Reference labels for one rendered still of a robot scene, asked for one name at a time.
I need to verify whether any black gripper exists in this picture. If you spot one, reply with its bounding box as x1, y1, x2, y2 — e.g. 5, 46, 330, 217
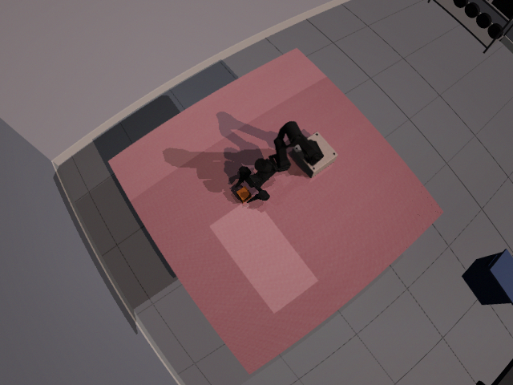
235, 166, 270, 203

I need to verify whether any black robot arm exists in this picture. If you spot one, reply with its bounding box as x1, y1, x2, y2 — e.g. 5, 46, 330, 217
245, 121, 324, 189

